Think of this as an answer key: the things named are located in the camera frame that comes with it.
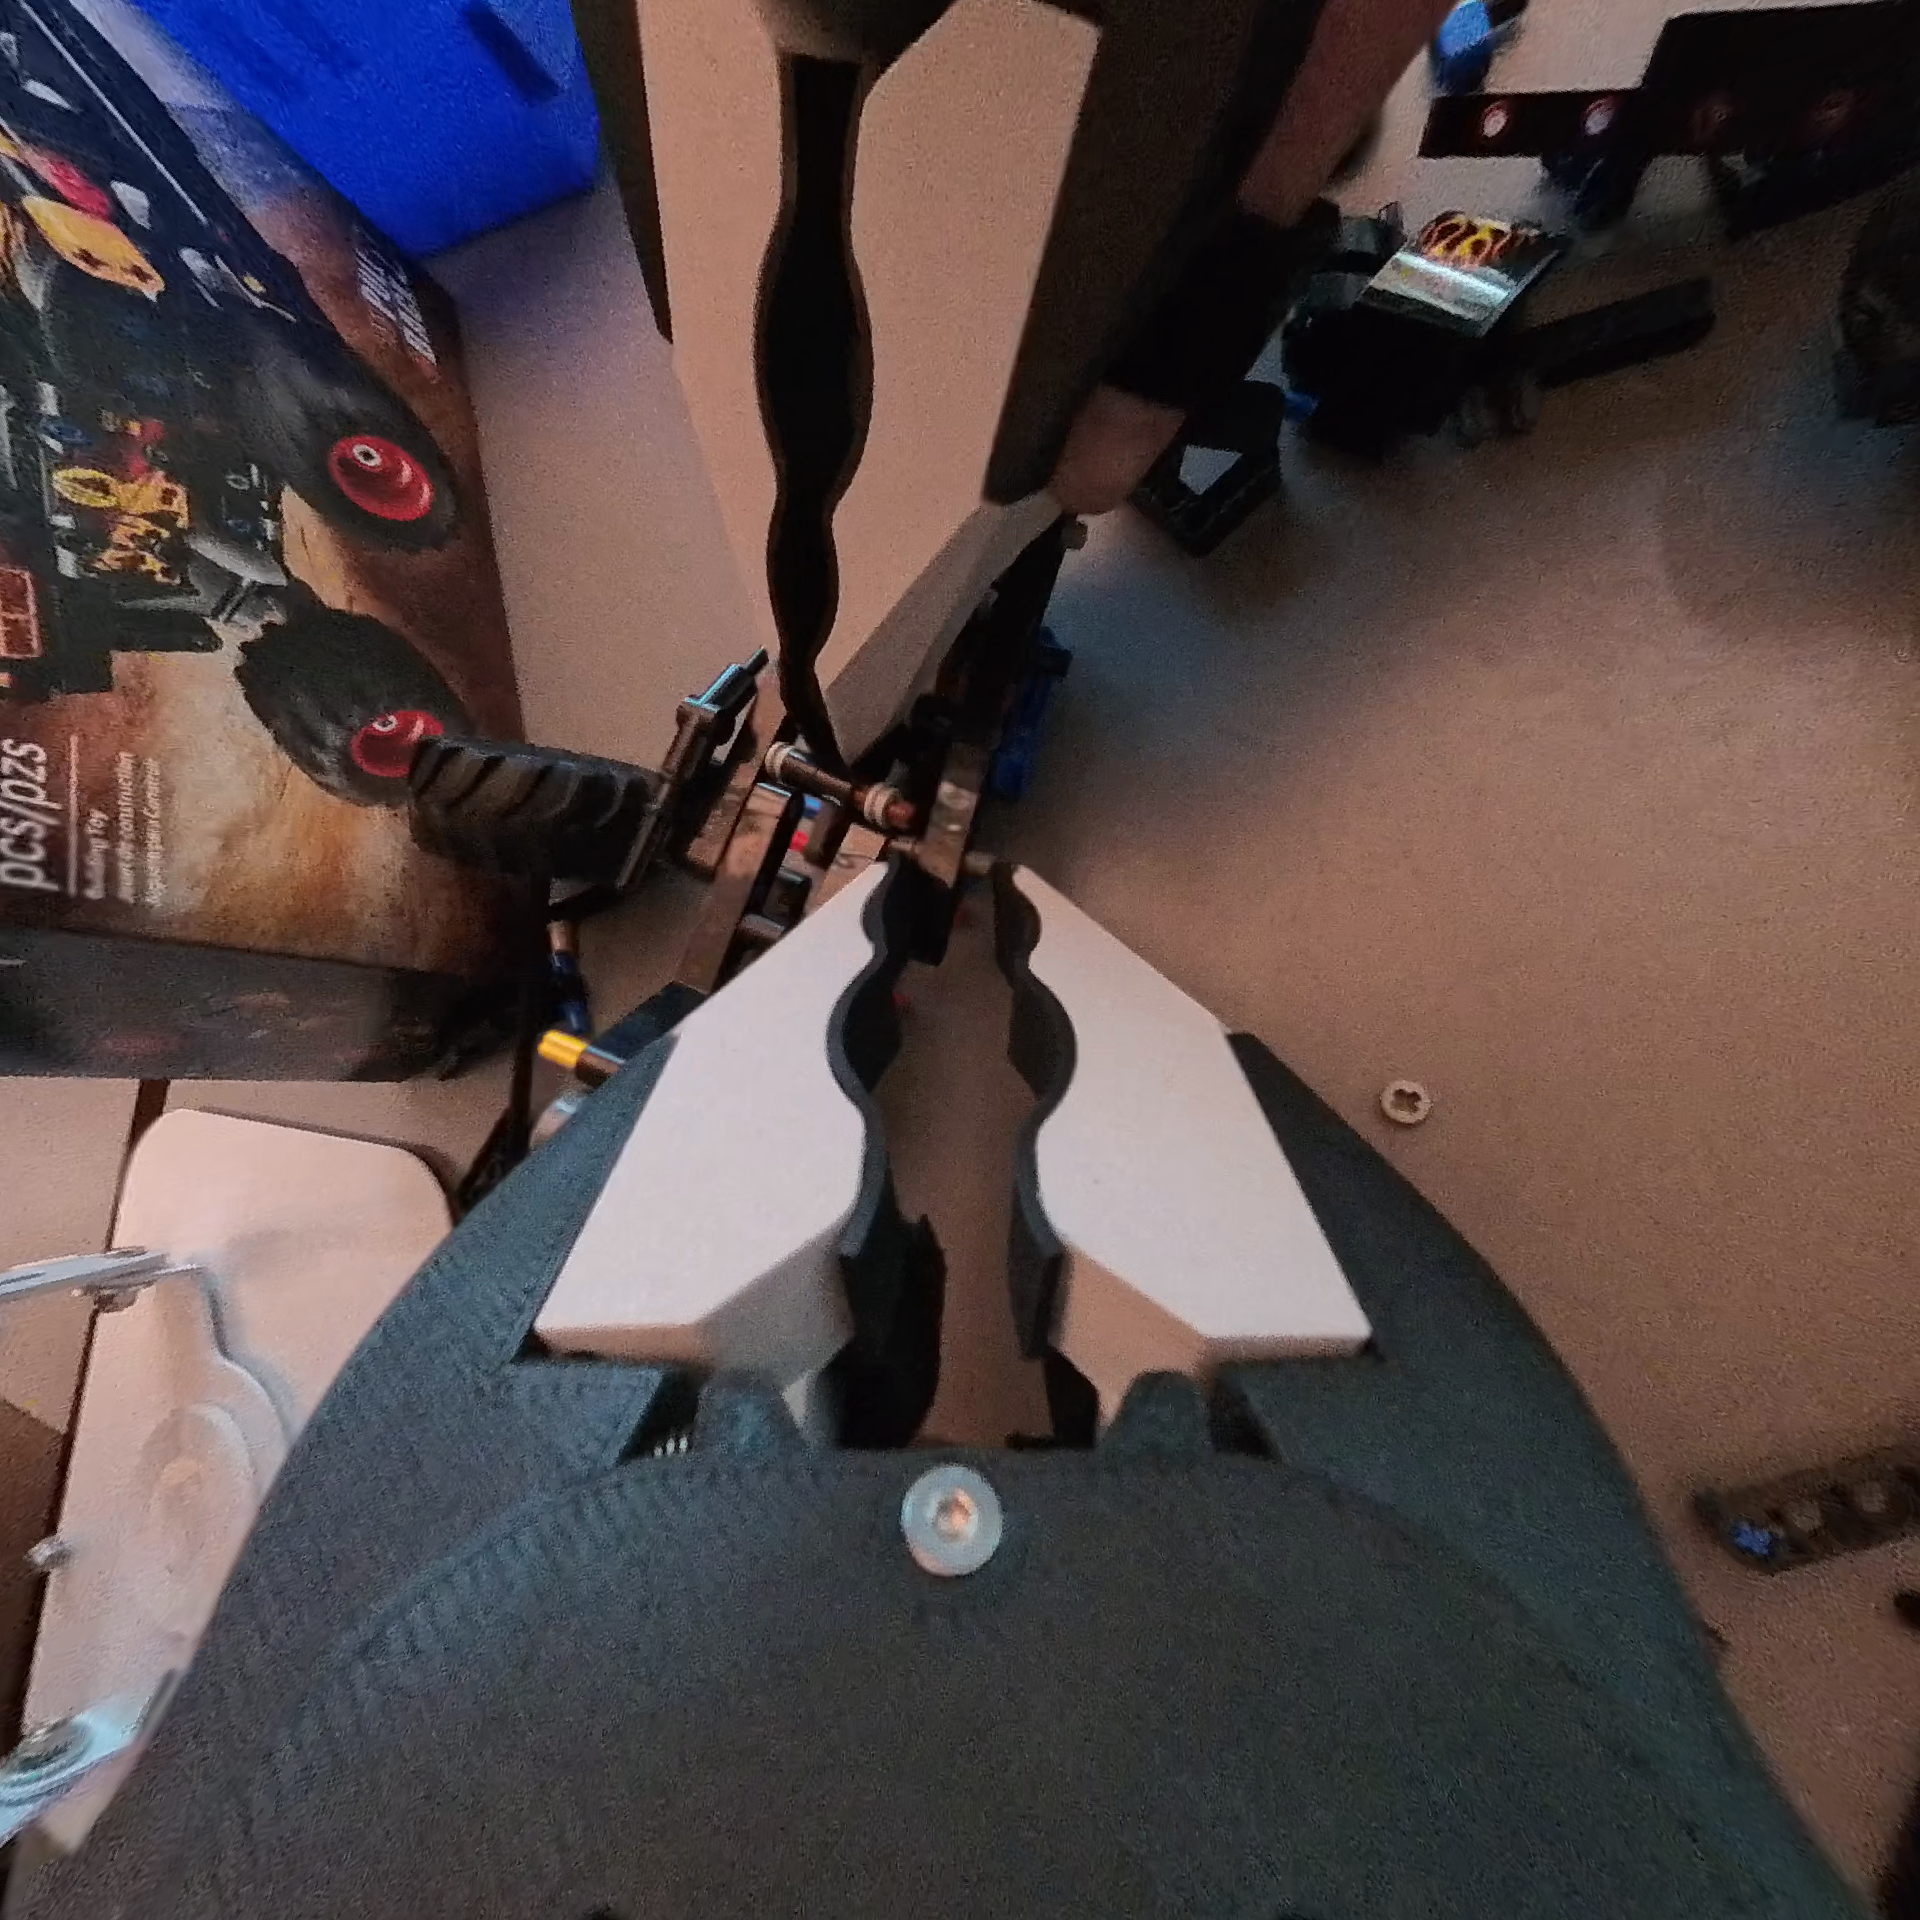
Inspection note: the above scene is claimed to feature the person's right hand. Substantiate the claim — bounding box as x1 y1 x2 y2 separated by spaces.
1056 0 1454 521

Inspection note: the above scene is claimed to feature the black angled toy beam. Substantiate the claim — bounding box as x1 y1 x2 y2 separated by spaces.
1693 1445 1920 1576

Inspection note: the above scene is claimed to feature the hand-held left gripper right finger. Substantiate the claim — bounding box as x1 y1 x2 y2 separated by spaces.
989 863 1376 1434

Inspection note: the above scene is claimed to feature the black beam with red pins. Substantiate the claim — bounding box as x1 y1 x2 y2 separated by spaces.
1415 0 1920 231

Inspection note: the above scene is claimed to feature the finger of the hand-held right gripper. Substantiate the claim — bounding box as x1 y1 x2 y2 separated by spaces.
639 0 829 759
816 18 1109 770

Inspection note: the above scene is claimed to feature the black flame-print toy hood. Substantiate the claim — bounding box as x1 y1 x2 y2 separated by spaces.
1287 208 1721 455

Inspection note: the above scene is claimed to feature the small blue toy piece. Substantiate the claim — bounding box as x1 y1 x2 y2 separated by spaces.
1424 0 1520 81

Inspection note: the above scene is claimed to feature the blue plastic bin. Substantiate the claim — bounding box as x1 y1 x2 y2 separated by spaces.
133 0 606 261

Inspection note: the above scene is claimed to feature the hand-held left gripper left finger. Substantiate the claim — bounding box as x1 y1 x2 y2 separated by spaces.
529 863 947 1450

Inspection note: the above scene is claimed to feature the toy truck set box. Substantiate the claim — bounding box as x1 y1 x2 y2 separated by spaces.
0 0 531 1086

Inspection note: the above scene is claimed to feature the toy truck chassis with motor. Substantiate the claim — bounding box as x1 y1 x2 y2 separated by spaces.
442 518 1087 1210

